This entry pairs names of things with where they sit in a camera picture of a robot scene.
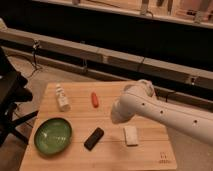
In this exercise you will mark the black rectangular eraser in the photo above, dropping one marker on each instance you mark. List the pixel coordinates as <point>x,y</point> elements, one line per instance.
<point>93,139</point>

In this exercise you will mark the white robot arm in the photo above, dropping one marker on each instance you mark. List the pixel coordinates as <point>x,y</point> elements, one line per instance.
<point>139,98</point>

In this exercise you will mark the orange marker pen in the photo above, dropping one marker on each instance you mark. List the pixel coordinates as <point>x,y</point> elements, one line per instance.
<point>94,99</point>

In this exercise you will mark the white small bottle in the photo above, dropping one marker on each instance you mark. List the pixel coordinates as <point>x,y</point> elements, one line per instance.
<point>62,100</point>

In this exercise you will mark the white sponge block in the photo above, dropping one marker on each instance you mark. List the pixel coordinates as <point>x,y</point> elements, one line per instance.
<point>131,137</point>

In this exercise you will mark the green ceramic bowl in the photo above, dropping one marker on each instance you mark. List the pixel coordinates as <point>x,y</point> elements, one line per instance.
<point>53,136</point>

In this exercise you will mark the black office chair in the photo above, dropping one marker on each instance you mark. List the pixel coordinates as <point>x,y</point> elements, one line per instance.
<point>12,90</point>

